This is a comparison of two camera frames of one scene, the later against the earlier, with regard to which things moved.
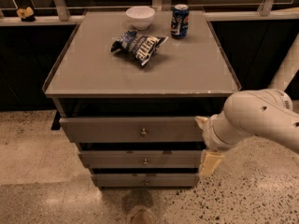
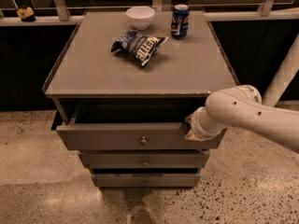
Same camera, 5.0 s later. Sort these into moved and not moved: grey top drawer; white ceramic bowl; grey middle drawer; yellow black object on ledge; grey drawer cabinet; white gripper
Moved: grey top drawer; white gripper
Not moved: yellow black object on ledge; grey drawer cabinet; grey middle drawer; white ceramic bowl
